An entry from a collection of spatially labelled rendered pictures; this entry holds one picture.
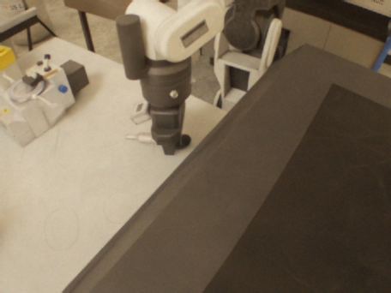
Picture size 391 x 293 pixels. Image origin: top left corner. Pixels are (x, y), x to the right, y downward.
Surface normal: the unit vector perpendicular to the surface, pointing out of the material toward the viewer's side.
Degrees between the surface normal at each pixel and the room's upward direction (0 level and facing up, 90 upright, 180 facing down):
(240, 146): 0
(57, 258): 0
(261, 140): 0
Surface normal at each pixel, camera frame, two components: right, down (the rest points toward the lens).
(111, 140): 0.00, -0.65
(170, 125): -0.07, 0.76
